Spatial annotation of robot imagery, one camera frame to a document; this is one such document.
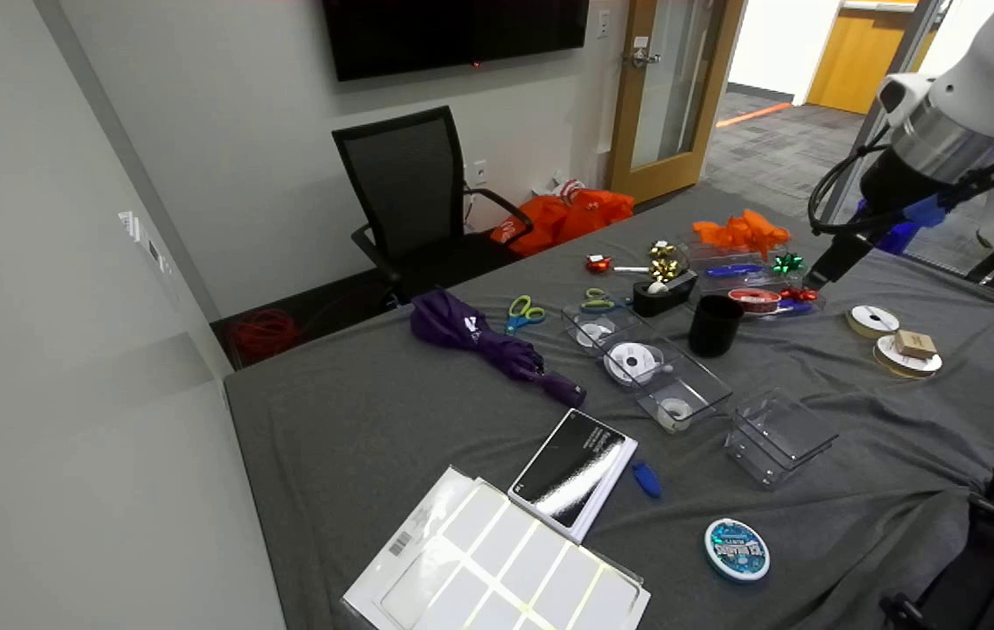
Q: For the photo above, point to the grey tablecloth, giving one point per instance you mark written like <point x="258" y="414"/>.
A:
<point x="402" y="433"/>

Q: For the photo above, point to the empty clear plastic box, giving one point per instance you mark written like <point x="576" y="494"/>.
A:
<point x="779" y="442"/>

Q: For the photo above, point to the blue marker cap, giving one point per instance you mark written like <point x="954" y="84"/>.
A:
<point x="644" y="476"/>

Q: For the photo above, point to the wall mounted black television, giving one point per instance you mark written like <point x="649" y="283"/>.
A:
<point x="455" y="34"/>

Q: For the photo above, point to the small brown block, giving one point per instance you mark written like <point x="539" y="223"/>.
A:
<point x="913" y="346"/>

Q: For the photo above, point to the small white ribbon spool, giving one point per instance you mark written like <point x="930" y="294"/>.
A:
<point x="593" y="333"/>

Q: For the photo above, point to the orange fabric pile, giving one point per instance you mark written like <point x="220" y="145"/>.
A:
<point x="562" y="217"/>

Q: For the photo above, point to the flat white ribbon roll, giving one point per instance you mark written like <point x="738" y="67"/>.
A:
<point x="873" y="321"/>

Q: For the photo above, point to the orange ribbon bundle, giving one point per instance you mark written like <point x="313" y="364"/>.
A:
<point x="742" y="232"/>

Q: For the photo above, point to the blue ribbon strip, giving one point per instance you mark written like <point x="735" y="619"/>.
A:
<point x="733" y="270"/>

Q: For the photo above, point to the thick white tape roll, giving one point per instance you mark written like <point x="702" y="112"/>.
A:
<point x="675" y="406"/>

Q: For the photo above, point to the black mesh office chair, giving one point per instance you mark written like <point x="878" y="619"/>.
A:
<point x="411" y="186"/>

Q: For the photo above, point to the blue round sticker disc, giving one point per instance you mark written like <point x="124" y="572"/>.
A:
<point x="735" y="547"/>

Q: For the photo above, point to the large white ribbon spool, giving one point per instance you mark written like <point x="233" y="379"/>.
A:
<point x="636" y="363"/>

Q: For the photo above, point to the wooden glass panel door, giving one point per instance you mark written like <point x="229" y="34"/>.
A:
<point x="673" y="92"/>

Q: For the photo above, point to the plain wooden door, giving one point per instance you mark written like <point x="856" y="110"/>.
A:
<point x="857" y="59"/>

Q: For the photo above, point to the white wall switch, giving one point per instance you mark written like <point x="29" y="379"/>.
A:
<point x="138" y="232"/>

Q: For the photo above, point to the black cylindrical cup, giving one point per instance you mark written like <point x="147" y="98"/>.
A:
<point x="715" y="326"/>

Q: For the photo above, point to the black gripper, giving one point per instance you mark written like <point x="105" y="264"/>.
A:
<point x="864" y="223"/>

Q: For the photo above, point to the small black tray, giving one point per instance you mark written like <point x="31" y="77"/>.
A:
<point x="664" y="300"/>

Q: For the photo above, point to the gold gift bow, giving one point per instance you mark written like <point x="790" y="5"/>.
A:
<point x="665" y="264"/>

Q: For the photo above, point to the red knob white stick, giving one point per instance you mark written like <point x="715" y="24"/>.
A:
<point x="598" y="264"/>

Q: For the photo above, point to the green gift bow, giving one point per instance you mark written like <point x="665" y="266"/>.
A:
<point x="786" y="264"/>

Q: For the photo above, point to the red ribbon roll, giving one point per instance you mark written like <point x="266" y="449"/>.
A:
<point x="754" y="294"/>

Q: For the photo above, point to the red and blue ribbon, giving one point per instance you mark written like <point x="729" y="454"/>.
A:
<point x="799" y="300"/>

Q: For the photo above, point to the white roll under block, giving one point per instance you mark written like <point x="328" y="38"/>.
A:
<point x="895" y="358"/>

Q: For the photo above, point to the black and white box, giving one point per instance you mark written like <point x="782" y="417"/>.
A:
<point x="562" y="461"/>

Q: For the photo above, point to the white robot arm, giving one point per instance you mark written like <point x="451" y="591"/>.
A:
<point x="988" y="83"/>

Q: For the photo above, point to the clear plastic ribbon tray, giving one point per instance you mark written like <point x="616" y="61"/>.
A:
<point x="682" y="371"/>

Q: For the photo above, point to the white label sheet pack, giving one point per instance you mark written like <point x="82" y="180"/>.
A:
<point x="483" y="566"/>

